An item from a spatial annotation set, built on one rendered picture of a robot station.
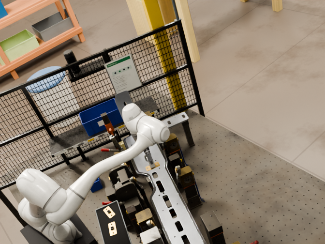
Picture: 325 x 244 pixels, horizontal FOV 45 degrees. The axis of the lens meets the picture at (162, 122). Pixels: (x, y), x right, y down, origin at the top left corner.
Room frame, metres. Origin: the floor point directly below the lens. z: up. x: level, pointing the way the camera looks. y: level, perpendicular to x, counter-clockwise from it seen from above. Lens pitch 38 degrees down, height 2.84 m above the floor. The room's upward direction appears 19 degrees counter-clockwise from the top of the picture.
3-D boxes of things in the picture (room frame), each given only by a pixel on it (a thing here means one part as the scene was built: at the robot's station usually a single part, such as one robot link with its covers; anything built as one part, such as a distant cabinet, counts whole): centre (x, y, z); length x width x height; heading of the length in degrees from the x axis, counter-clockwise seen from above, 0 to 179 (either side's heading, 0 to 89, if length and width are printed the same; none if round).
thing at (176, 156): (1.94, -0.01, 0.84); 0.10 x 0.05 x 0.29; 97
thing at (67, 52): (2.72, 0.50, 1.52); 0.07 x 0.07 x 0.18
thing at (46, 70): (4.37, 1.19, 0.32); 0.52 x 0.52 x 0.63
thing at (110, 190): (1.74, 0.47, 0.89); 0.09 x 0.08 x 0.38; 97
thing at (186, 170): (1.73, -0.04, 0.87); 0.12 x 0.07 x 0.35; 97
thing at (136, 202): (1.58, 0.35, 0.89); 0.12 x 0.07 x 0.38; 97
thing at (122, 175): (1.72, 0.35, 0.95); 0.18 x 0.13 x 0.49; 7
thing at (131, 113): (1.64, 0.13, 1.63); 0.13 x 0.11 x 0.16; 34
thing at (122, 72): (2.67, 0.17, 1.30); 0.23 x 0.02 x 0.31; 97
